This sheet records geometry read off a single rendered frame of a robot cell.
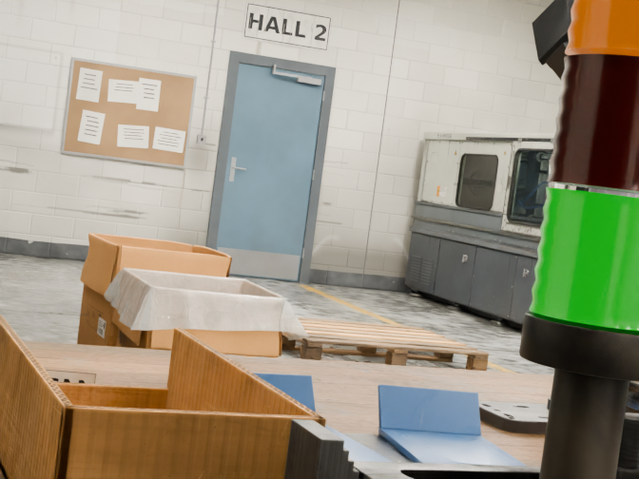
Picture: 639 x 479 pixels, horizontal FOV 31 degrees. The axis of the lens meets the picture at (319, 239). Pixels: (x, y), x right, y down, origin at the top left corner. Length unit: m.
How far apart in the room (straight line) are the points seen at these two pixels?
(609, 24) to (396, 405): 0.50
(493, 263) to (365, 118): 2.43
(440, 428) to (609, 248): 0.49
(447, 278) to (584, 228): 10.97
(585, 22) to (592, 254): 0.06
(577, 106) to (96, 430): 0.28
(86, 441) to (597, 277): 0.27
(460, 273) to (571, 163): 10.72
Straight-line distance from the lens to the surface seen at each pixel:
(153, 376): 0.97
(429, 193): 11.93
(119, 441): 0.51
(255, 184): 11.67
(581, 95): 0.31
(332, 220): 11.96
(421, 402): 0.78
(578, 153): 0.31
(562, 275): 0.31
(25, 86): 11.30
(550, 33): 0.88
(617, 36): 0.31
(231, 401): 0.65
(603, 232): 0.30
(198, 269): 4.63
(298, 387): 0.76
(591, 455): 0.32
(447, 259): 11.31
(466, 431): 0.79
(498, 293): 10.33
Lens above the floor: 1.08
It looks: 3 degrees down
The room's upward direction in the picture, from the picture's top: 7 degrees clockwise
